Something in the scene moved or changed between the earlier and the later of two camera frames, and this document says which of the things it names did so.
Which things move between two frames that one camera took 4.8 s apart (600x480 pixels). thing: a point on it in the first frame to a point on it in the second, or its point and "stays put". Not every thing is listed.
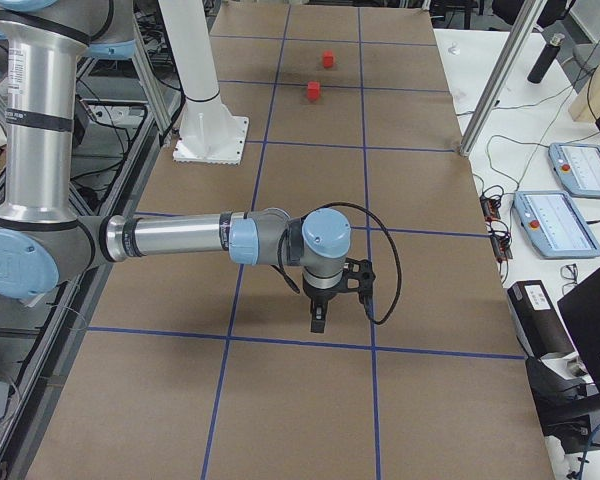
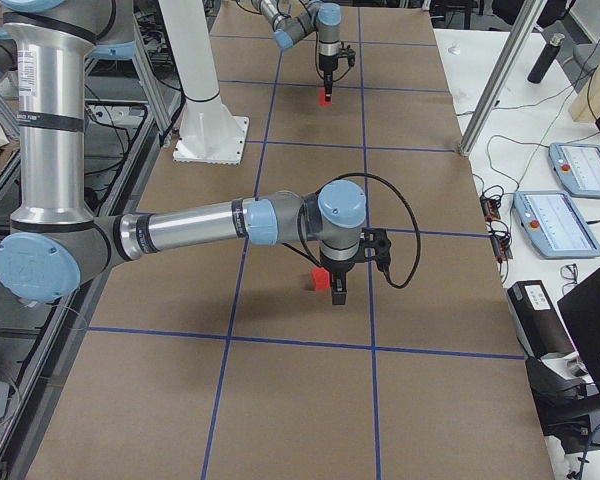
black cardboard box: [537, 322] stays put
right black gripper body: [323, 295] to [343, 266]
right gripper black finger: [318, 313] to [339, 289]
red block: [313, 90] to [322, 98]
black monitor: [592, 311] stays put
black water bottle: [545, 60] stays put
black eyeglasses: [569, 271] stays put
